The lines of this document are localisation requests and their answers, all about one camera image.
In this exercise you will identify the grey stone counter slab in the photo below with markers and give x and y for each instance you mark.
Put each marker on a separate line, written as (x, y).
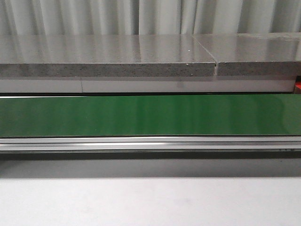
(103, 56)

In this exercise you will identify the green conveyor belt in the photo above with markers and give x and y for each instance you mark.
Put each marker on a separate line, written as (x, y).
(240, 114)

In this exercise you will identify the white cabinet front panel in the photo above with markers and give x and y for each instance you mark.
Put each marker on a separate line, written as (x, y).
(147, 84)

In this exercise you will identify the red object at edge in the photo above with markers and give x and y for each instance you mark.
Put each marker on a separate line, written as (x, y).
(297, 88)

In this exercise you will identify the grey pleated curtain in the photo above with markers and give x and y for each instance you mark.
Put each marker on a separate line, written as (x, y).
(141, 17)

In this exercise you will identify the aluminium conveyor side rail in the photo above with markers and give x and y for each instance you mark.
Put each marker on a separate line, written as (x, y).
(147, 144)

